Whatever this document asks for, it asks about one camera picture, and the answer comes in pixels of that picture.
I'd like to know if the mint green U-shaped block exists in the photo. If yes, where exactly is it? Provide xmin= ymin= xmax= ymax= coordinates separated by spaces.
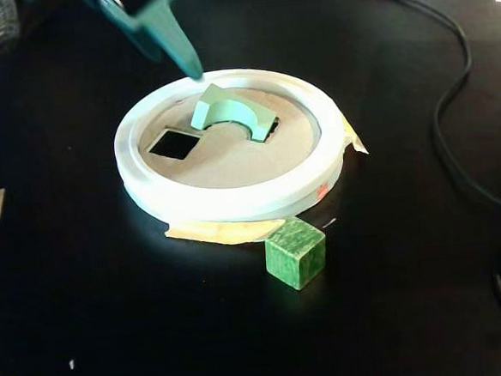
xmin=186 ymin=78 xmax=281 ymax=149

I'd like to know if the teal gripper body with servo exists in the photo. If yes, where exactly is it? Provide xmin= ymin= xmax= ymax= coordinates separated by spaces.
xmin=94 ymin=0 xmax=178 ymax=24

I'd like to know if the long black cable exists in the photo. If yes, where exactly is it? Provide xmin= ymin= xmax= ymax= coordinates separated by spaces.
xmin=175 ymin=0 xmax=501 ymax=234

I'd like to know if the dark green wooden cube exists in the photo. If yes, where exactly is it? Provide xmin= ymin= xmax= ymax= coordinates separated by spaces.
xmin=262 ymin=215 xmax=329 ymax=293

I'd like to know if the beige masking tape strip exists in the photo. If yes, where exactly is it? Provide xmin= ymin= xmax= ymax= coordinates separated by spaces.
xmin=339 ymin=116 xmax=371 ymax=158
xmin=162 ymin=210 xmax=290 ymax=250

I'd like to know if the white round shape sorter lid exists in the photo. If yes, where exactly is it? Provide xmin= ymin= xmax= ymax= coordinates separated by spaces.
xmin=108 ymin=59 xmax=354 ymax=231

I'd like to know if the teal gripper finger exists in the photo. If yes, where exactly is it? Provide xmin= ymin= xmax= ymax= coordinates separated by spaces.
xmin=132 ymin=0 xmax=205 ymax=85
xmin=80 ymin=0 xmax=164 ymax=67

